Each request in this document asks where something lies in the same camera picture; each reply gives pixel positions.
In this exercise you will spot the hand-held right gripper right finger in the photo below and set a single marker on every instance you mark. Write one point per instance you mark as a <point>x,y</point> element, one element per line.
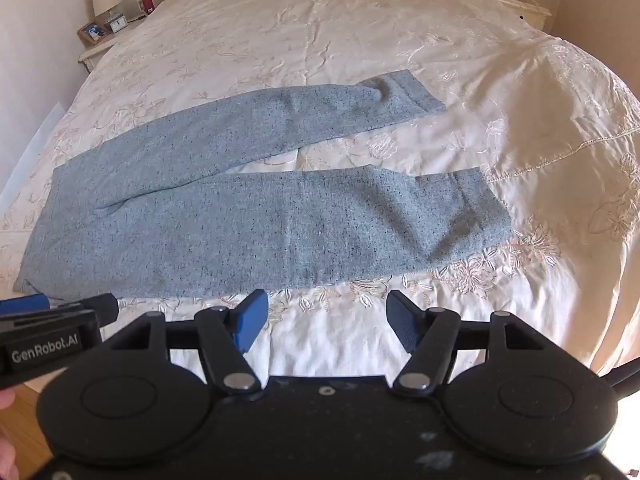
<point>405,320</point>

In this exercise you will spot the small white clock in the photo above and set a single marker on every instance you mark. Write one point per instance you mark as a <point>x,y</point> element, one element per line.
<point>118,23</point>

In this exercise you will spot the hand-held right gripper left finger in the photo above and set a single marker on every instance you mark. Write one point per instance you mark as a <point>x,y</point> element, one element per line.
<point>252,317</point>

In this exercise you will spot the grey speckled pants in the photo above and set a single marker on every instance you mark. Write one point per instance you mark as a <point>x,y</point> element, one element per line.
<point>250,230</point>

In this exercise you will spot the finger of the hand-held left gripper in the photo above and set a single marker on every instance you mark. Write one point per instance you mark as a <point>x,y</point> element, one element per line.
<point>102,307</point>
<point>25,305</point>

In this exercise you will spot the person's left hand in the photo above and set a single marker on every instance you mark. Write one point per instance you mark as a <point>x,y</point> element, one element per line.
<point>5,452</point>

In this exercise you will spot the red box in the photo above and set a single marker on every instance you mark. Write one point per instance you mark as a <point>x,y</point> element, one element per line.
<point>147,1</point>

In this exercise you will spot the cream nightstand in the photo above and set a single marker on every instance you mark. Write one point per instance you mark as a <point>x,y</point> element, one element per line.
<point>530,10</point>
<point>102,50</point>

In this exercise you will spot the wooden photo frame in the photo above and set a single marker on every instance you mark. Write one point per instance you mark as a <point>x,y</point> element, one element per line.
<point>94,31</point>

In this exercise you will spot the cream embroidered bedspread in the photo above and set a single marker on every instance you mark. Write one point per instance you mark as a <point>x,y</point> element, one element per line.
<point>320,35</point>

